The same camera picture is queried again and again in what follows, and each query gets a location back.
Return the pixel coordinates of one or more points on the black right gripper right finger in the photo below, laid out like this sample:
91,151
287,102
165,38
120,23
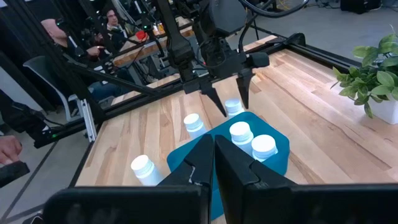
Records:
242,174

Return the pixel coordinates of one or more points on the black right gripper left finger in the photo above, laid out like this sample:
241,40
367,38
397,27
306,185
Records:
189,171

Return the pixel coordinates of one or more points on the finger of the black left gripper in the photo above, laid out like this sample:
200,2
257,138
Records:
214,95
245,85

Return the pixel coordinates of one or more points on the white pill bottle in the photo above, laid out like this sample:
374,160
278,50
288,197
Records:
264,146
144,169
234,107
194,124
241,133

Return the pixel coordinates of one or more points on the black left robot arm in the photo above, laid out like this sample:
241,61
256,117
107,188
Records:
175,43

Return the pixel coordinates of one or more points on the blue plastic basket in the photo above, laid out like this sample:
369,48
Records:
273,124

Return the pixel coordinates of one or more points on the wooden desk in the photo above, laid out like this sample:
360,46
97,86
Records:
149,49

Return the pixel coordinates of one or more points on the small red object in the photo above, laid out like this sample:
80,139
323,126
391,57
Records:
141,35

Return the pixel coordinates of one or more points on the person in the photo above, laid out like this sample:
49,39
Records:
59,40
113,25

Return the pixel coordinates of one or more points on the green plant in white pot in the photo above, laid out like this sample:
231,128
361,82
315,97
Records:
379,81

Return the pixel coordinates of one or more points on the grey chair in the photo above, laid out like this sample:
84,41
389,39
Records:
49,81

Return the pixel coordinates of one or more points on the black equipment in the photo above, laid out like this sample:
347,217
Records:
21,118

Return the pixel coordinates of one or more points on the black handheld device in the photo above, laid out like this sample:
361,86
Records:
12,172

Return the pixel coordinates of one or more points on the person's hand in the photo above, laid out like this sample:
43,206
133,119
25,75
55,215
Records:
9,149

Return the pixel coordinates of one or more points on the black metal frame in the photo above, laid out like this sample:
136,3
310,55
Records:
314,53

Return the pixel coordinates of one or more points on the silver aluminium bracket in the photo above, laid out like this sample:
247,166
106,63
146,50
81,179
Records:
88,121

